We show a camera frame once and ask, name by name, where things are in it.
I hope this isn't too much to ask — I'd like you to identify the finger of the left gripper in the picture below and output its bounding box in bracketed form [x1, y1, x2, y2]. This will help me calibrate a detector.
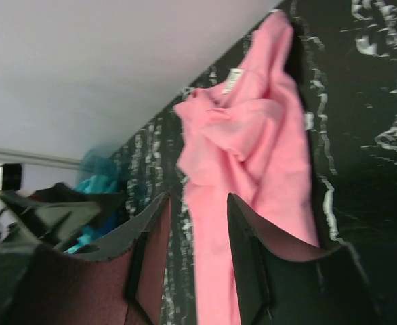
[0, 189, 127, 250]

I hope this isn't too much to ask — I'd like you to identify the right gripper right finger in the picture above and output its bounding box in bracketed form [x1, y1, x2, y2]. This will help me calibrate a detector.
[227, 194, 383, 324]

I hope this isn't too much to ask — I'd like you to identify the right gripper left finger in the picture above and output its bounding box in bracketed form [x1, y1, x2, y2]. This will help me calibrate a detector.
[0, 192, 171, 324]

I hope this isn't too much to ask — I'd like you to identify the pink t shirt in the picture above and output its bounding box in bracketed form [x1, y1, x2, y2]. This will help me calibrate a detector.
[174, 10, 318, 324]

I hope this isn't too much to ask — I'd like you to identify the cyan t shirt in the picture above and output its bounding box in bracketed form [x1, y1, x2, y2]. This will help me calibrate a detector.
[65, 175, 118, 254]

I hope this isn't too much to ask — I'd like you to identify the teal plastic basket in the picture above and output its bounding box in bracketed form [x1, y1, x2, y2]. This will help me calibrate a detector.
[77, 148, 119, 183]

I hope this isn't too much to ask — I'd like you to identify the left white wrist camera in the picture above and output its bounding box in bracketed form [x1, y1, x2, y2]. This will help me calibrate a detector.
[0, 162, 23, 192]

